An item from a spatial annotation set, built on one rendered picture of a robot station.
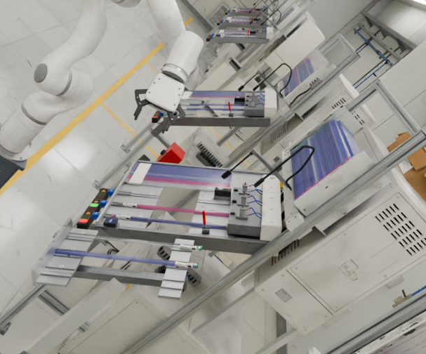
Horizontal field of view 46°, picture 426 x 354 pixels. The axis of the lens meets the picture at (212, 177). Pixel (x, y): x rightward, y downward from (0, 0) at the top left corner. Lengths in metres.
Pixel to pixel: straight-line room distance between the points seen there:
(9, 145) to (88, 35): 0.53
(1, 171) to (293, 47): 4.90
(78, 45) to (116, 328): 1.24
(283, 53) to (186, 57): 4.98
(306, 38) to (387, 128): 1.82
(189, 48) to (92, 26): 0.44
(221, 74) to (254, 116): 3.28
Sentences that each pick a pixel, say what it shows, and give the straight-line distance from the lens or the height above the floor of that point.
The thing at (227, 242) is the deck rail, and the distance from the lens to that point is 2.01.
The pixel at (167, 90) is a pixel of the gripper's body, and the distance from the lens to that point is 1.53.
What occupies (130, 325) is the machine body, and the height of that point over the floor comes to 0.45.
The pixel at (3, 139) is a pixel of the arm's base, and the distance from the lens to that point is 2.08.
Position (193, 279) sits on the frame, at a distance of 2.52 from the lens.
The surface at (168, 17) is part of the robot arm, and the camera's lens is 1.67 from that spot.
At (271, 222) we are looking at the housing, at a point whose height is 1.25.
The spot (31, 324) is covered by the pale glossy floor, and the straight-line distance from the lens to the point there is 2.65.
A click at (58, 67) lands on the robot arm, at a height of 1.13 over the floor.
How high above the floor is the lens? 1.91
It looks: 21 degrees down
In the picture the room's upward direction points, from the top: 50 degrees clockwise
